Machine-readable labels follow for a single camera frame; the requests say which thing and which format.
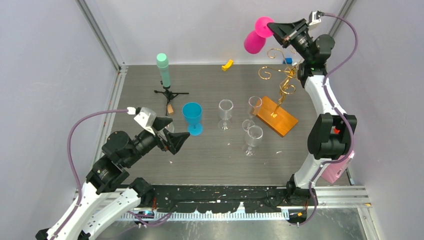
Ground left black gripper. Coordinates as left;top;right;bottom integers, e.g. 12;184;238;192
125;116;191;166

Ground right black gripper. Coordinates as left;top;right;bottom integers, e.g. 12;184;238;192
265;18;312;63

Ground pink wine glass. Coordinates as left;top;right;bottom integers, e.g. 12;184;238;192
243;16;274;55

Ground blue wine glass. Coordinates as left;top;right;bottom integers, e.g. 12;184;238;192
182;102;203;136

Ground clear plain wine glass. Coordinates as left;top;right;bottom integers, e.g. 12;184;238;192
218;99;234;132

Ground clear patterned wine glass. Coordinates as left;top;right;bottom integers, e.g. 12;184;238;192
165;122;175;133

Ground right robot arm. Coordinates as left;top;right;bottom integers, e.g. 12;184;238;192
267;19;357;205

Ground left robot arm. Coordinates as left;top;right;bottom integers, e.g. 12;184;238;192
35;112;190;240

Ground orange wooden rack base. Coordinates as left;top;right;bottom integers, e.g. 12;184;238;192
256;96;298;137

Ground small wooden blocks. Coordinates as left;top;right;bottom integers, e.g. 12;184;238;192
166;104;174;115

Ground small blue block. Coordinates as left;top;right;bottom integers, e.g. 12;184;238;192
283;57;293;65

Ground black tripod stand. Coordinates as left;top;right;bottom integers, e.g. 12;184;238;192
153;87;189;105

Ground yellow curved block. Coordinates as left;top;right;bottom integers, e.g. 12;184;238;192
221;59;234;72

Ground mint green microphone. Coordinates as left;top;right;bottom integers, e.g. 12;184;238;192
156;53;171;89

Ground pink dustpan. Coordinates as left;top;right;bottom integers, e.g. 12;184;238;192
320;150;355;184

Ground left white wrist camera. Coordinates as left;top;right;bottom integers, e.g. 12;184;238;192
126;107;157;136

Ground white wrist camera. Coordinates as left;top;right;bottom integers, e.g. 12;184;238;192
308;10;325;27
126;107;157;136

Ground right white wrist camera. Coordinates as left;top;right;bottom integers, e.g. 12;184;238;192
308;10;325;27

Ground gold wire glass rack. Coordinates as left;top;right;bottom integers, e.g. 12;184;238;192
257;48;304;108

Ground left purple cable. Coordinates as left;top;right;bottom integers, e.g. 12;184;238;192
49;108;130;240

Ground purple cable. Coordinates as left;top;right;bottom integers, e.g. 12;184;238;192
49;108;130;240
308;12;359;226

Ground black front rail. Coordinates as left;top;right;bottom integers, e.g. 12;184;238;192
130;183;305;214

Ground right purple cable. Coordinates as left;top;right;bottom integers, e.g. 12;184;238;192
308;12;359;226

